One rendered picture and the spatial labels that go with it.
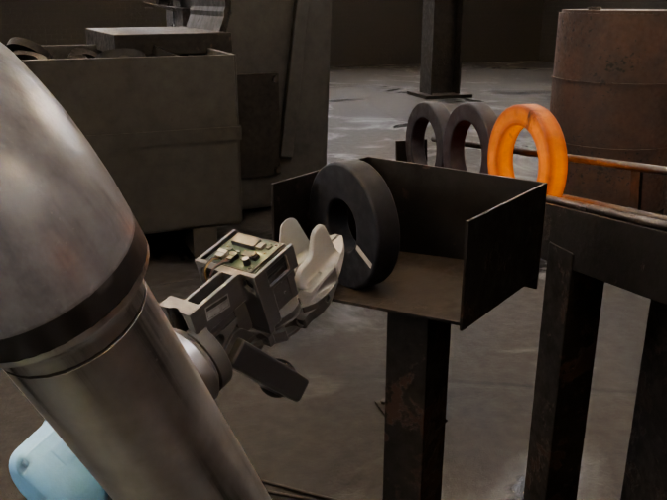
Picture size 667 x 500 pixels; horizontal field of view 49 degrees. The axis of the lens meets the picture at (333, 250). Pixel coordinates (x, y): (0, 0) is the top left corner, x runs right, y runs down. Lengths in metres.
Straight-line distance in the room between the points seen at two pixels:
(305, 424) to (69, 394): 1.41
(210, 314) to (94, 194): 0.30
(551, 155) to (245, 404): 1.01
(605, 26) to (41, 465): 3.12
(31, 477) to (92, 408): 0.20
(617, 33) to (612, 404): 1.90
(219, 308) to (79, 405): 0.26
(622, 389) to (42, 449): 1.65
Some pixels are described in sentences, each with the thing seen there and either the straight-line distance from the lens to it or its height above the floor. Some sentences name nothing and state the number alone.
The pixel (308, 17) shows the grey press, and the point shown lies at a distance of 3.31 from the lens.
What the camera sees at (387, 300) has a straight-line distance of 0.85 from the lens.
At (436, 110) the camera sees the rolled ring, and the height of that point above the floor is 0.72.
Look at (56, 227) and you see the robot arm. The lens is 0.30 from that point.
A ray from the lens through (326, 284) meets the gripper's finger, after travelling 0.69.
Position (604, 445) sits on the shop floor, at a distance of 1.77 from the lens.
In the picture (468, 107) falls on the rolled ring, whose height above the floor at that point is 0.74.
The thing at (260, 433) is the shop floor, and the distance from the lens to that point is 1.72.
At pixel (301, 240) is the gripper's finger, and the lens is 0.72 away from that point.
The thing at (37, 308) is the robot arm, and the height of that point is 0.82.
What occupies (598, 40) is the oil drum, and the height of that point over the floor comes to 0.76.
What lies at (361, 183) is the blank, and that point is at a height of 0.73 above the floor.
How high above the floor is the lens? 0.93
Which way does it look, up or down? 19 degrees down
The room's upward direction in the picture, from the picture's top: straight up
